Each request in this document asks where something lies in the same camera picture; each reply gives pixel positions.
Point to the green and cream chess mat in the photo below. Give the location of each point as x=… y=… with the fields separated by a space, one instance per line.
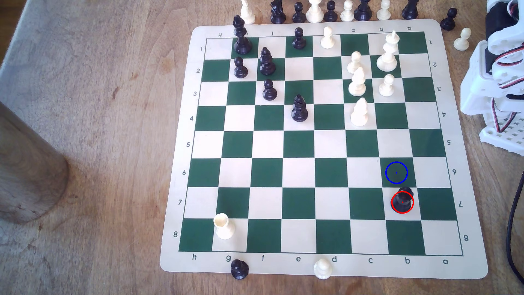
x=299 y=172

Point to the tall black chess piece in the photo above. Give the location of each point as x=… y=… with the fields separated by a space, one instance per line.
x=410 y=11
x=363 y=12

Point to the tall white chess piece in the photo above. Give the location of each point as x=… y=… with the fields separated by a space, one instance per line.
x=315 y=13
x=247 y=15

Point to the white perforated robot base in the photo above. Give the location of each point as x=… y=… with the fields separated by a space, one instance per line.
x=501 y=139

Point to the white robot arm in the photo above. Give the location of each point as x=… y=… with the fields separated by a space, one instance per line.
x=475 y=88

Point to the white king chess piece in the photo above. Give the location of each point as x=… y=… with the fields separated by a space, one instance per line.
x=387 y=59

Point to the white pawn chess piece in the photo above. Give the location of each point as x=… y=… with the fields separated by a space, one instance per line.
x=462 y=41
x=347 y=14
x=355 y=63
x=327 y=40
x=383 y=13
x=323 y=269
x=387 y=88

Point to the black king chess piece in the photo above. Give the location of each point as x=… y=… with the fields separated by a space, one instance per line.
x=242 y=43

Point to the black pawn with chipped head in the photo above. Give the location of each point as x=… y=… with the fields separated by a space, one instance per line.
x=402 y=203

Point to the white rook chess piece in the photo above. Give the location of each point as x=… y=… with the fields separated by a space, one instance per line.
x=224 y=228

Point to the black pawn chess piece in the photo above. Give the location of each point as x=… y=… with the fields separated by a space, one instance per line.
x=299 y=15
x=240 y=70
x=299 y=41
x=448 y=22
x=330 y=14
x=269 y=92
x=240 y=270

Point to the black bishop chess piece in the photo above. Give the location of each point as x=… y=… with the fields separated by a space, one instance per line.
x=299 y=111
x=267 y=63

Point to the round wooden post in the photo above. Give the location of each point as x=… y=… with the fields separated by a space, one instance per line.
x=28 y=176

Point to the black knight chess piece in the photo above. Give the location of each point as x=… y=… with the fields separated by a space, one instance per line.
x=278 y=14

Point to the white bishop chess piece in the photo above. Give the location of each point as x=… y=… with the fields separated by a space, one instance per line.
x=360 y=114
x=357 y=85

